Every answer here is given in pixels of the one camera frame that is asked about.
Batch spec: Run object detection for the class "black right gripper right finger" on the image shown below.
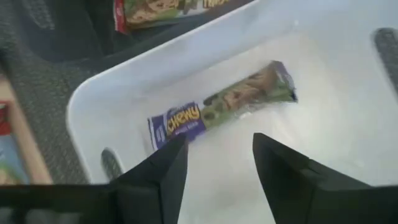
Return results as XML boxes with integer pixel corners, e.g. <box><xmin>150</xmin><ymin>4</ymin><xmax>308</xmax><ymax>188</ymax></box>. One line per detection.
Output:
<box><xmin>252</xmin><ymin>132</ymin><xmax>398</xmax><ymax>224</ymax></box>

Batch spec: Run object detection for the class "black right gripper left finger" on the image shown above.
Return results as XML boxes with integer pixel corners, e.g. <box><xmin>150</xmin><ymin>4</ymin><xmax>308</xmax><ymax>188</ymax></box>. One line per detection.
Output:
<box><xmin>108</xmin><ymin>133</ymin><xmax>190</xmax><ymax>224</ymax></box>

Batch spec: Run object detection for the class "purple Chewy granola bar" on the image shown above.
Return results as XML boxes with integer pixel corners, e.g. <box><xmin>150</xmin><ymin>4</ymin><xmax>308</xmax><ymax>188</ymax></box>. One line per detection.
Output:
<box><xmin>147</xmin><ymin>60</ymin><xmax>299</xmax><ymax>152</ymax></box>

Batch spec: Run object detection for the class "white plastic bin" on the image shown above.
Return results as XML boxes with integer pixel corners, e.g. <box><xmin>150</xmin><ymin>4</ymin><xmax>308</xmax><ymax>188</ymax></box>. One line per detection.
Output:
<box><xmin>66</xmin><ymin>0</ymin><xmax>398</xmax><ymax>224</ymax></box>

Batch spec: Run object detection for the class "dark grey woven mat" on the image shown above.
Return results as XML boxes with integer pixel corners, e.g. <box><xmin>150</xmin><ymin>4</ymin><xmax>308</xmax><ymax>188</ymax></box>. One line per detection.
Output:
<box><xmin>0</xmin><ymin>0</ymin><xmax>398</xmax><ymax>185</ymax></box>

